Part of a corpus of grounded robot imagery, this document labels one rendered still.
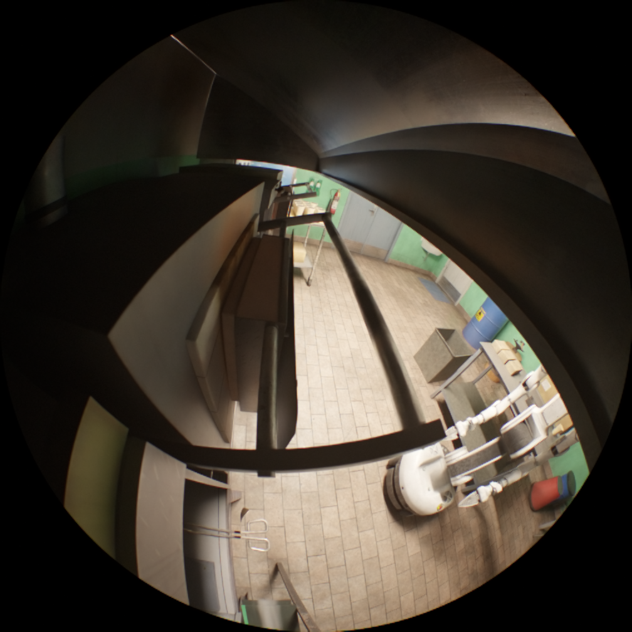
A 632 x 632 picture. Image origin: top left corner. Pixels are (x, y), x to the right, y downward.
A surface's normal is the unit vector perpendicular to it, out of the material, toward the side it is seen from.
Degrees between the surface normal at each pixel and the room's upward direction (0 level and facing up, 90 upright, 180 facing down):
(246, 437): 0
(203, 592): 0
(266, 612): 0
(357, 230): 90
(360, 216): 90
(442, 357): 90
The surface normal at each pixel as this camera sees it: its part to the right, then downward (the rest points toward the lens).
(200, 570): 0.26, -0.74
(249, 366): 0.09, 0.66
